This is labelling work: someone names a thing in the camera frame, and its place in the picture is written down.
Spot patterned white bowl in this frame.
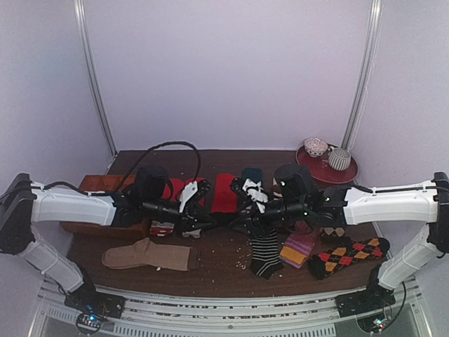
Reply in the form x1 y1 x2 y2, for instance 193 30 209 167
304 137 328 157

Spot purple magenta sock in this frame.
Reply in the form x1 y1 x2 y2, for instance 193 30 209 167
280 220 318 269

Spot black sock white cuff stripes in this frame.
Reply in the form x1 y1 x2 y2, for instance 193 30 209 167
210 212 236 228

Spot orange compartment organizer tray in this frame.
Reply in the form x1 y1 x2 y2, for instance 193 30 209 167
60 175 149 240

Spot red folded sock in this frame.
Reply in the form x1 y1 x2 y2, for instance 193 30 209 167
211 173 237 214

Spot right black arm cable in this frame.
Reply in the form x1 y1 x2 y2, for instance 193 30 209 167
385 277 408 324

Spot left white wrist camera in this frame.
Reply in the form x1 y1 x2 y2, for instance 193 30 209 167
179 180 198 213

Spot red sock beige cuff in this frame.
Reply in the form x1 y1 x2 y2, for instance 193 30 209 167
179 180 204 239

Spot brown argyle sock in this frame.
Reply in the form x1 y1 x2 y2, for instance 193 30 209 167
319 227 346 244

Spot red plate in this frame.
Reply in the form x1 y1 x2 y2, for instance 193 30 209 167
295 146 358 185

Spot black red argyle sock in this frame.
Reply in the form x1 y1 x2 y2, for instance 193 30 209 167
307 237 390 280

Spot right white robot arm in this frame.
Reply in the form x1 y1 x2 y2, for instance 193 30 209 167
230 164 448 310

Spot right aluminium frame post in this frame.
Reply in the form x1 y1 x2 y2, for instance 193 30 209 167
341 0 382 151

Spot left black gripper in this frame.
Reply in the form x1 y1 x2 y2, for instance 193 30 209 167
142 197 217 237

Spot tan sock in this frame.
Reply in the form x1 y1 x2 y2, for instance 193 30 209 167
102 237 199 272

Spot black thin striped sock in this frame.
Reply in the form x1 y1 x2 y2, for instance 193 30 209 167
250 229 283 279

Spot striped grey cup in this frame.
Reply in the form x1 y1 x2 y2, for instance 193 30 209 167
328 147 351 171

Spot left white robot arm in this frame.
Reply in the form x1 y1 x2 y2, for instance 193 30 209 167
1 166 217 312

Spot red sock white cuff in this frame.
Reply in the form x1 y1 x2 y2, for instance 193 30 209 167
149 178 185 237

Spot dark green reindeer sock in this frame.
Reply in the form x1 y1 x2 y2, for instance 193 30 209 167
241 167 263 183

